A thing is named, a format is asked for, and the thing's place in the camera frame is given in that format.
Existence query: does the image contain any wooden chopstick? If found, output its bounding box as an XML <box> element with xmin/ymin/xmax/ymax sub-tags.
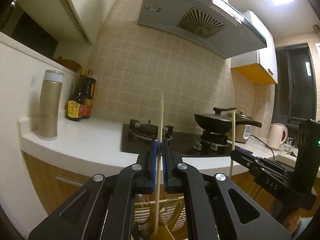
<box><xmin>153</xmin><ymin>91</ymin><xmax>164</xmax><ymax>237</ymax></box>
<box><xmin>163</xmin><ymin>225</ymin><xmax>175</xmax><ymax>240</ymax></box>
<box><xmin>228</xmin><ymin>111</ymin><xmax>236</xmax><ymax>179</ymax></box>

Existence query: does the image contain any black plastic spoon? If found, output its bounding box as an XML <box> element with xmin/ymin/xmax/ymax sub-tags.
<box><xmin>131</xmin><ymin>222</ymin><xmax>153</xmax><ymax>240</ymax></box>

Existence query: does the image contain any gold rice cooker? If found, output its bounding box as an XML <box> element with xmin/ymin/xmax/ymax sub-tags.
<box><xmin>235</xmin><ymin>112</ymin><xmax>253</xmax><ymax>144</ymax></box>

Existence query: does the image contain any pink electric kettle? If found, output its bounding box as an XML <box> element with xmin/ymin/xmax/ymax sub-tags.
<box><xmin>267</xmin><ymin>123</ymin><xmax>288</xmax><ymax>150</ymax></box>

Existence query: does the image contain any black wok with lid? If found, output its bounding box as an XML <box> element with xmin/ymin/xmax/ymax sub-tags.
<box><xmin>194</xmin><ymin>107</ymin><xmax>263</xmax><ymax>133</ymax></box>

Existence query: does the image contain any beige plastic utensil basket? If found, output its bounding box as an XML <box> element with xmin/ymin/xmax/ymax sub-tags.
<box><xmin>131</xmin><ymin>194</ymin><xmax>188</xmax><ymax>239</ymax></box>

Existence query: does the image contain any dark window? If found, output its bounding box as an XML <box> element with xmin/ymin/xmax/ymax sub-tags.
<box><xmin>272</xmin><ymin>43</ymin><xmax>316</xmax><ymax>126</ymax></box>

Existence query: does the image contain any black gas stove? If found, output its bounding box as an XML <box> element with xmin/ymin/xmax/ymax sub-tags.
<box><xmin>120</xmin><ymin>119</ymin><xmax>232</xmax><ymax>157</ymax></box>

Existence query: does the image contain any dark soy sauce bottle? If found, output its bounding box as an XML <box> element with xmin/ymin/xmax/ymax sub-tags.
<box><xmin>66</xmin><ymin>68</ymin><xmax>86</xmax><ymax>121</ymax></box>

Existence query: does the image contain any red label sauce bottle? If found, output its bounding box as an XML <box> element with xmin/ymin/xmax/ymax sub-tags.
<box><xmin>82</xmin><ymin>69</ymin><xmax>97</xmax><ymax>119</ymax></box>

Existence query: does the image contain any gold thermos bottle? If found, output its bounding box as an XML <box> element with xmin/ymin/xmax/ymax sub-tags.
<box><xmin>38</xmin><ymin>70</ymin><xmax>64</xmax><ymax>141</ymax></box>

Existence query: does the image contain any grey range hood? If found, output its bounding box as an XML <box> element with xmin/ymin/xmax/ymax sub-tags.
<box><xmin>137</xmin><ymin>0</ymin><xmax>267</xmax><ymax>59</ymax></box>

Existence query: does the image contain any white refrigerator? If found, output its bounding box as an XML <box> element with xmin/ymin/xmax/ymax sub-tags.
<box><xmin>1</xmin><ymin>34</ymin><xmax>78</xmax><ymax>238</ymax></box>

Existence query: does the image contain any white cabinet above fridge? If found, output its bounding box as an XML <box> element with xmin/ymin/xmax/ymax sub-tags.
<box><xmin>1</xmin><ymin>0</ymin><xmax>116</xmax><ymax>44</ymax></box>

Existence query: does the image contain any black power cable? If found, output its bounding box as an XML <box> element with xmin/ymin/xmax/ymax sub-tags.
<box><xmin>249</xmin><ymin>134</ymin><xmax>276</xmax><ymax>162</ymax></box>

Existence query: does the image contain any white upper wall cabinet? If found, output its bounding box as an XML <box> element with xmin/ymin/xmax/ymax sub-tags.
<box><xmin>231</xmin><ymin>10</ymin><xmax>278</xmax><ymax>86</ymax></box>

